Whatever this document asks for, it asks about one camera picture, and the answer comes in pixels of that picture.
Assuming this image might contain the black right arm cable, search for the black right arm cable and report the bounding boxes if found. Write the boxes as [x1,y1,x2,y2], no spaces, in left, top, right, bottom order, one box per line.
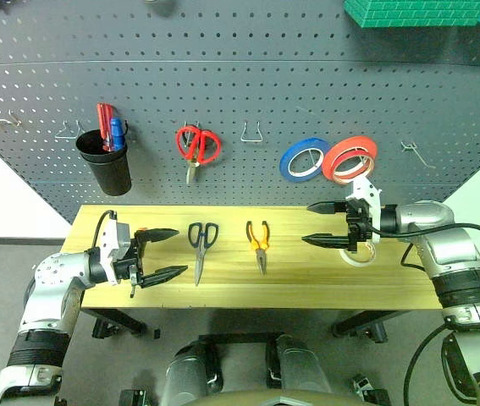
[366,221,480,406]

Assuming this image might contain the red handled screwdriver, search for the red handled screwdriver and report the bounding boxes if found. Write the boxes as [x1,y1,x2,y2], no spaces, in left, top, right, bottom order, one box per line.
[97,102,117,153]

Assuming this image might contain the blue tape roll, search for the blue tape roll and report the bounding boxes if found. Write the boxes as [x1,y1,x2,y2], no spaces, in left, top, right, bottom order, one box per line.
[279,136,331,184]

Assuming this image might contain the black handled scissors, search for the black handled scissors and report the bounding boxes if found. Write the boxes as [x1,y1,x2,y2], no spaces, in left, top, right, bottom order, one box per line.
[187,222,220,288]

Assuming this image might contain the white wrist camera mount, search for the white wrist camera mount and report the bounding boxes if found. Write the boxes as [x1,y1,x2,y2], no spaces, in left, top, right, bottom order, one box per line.
[345,173,383,246]
[97,219,133,286]

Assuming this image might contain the straight metal pegboard hook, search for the straight metal pegboard hook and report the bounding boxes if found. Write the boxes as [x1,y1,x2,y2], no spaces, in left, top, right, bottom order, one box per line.
[0,110,24,129]
[400,140,436,169]

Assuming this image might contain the black table leg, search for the black table leg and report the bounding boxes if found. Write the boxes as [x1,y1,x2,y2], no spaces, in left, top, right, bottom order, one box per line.
[330,310,411,343]
[80,308,148,338]

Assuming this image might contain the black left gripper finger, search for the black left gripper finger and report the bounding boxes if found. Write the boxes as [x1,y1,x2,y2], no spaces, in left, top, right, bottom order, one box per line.
[135,228,180,245]
[140,265,190,290]

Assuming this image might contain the red tape roll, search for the red tape roll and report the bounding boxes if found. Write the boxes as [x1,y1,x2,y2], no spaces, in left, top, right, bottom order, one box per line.
[321,134,379,186]

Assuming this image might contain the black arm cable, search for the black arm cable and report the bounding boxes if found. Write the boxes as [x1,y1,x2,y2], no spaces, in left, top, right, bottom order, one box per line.
[92,210,119,251]
[366,221,480,406]

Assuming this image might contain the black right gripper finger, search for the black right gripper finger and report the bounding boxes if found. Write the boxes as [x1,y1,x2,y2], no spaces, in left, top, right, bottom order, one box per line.
[306,200,349,215]
[301,233,351,250]

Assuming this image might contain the orange handled pliers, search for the orange handled pliers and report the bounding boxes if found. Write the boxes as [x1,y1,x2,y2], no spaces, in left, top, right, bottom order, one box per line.
[246,220,271,277]

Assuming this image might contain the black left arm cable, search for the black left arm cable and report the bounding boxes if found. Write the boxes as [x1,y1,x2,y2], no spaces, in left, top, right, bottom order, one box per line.
[92,210,119,251]

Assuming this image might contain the wire loop pegboard hook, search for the wire loop pegboard hook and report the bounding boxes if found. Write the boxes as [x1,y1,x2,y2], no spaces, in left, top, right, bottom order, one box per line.
[54,119,86,141]
[240,121,265,144]

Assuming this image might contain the silver rounded robot leg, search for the silver rounded robot leg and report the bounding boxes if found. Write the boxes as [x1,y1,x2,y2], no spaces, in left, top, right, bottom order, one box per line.
[265,333,333,399]
[160,339,224,406]

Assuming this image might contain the black plastic cup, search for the black plastic cup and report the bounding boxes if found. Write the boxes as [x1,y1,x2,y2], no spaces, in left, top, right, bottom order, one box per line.
[74,129,133,197]

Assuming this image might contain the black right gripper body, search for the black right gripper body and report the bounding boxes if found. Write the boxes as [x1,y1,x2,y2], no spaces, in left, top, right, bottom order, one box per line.
[345,198,378,254]

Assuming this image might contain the white tape roll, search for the white tape roll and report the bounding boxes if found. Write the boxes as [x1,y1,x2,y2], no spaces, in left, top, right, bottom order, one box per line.
[339,241,377,268]

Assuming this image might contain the black table crossbar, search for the black table crossbar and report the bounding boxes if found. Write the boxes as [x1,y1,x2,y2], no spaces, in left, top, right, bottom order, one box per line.
[198,332,284,344]

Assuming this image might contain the green brick pattern block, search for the green brick pattern block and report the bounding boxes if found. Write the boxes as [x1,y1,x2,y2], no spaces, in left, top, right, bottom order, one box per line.
[344,0,480,29]

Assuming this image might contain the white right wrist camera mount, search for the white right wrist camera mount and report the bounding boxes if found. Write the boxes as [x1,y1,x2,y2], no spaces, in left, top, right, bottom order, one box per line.
[345,173,383,246]

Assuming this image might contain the olive curved robot torso edge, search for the olive curved robot torso edge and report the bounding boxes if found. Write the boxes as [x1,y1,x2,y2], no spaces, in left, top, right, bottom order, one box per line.
[191,387,377,406]

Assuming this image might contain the dark grey perforated pegboard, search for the dark grey perforated pegboard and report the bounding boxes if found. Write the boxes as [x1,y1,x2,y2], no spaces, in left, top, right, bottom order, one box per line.
[0,0,480,224]

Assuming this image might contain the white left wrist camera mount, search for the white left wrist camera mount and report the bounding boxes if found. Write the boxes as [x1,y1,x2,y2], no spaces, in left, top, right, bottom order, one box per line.
[97,219,133,286]

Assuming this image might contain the red handled scissors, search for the red handled scissors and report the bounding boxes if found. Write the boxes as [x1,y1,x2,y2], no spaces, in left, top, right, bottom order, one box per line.
[174,124,223,185]

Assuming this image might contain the black floor bracket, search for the black floor bracket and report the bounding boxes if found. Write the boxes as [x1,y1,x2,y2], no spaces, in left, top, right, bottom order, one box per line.
[350,373,392,406]
[118,387,158,406]

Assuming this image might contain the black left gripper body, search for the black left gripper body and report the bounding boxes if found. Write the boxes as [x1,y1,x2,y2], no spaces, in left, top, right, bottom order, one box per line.
[112,235,146,289]

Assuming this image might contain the blue handled screwdriver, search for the blue handled screwdriver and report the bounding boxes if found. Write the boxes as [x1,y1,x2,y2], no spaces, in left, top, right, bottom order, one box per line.
[109,118,124,151]

